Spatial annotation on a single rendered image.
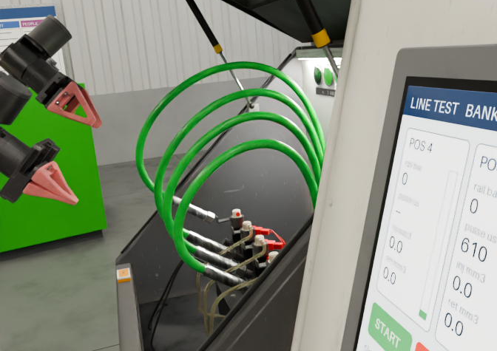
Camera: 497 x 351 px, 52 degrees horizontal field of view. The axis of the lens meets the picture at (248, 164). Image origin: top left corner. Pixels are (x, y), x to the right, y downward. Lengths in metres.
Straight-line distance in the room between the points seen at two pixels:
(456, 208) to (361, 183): 0.16
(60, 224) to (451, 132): 4.07
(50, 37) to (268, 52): 7.00
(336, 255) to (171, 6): 7.11
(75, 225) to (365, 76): 3.93
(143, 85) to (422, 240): 7.14
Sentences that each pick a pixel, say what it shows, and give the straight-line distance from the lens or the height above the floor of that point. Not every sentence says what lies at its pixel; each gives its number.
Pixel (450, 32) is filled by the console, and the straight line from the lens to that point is 0.48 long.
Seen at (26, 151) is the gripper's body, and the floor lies 1.33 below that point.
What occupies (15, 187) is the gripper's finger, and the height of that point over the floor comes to 1.28.
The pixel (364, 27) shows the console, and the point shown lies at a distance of 0.61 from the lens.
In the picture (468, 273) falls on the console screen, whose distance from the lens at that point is 0.42.
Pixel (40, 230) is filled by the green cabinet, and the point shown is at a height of 0.19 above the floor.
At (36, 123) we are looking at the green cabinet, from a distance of 4.21.
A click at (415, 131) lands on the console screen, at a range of 0.48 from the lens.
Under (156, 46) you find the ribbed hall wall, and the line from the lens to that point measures 7.53.
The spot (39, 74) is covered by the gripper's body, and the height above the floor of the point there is 1.44.
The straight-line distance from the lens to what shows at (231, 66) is 0.96.
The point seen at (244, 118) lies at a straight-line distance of 0.81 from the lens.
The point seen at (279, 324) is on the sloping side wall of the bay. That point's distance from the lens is 0.72.
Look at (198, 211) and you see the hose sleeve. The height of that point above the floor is 1.16.
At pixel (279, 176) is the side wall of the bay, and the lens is 1.36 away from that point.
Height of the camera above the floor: 1.46
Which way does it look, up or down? 13 degrees down
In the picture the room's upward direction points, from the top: 5 degrees counter-clockwise
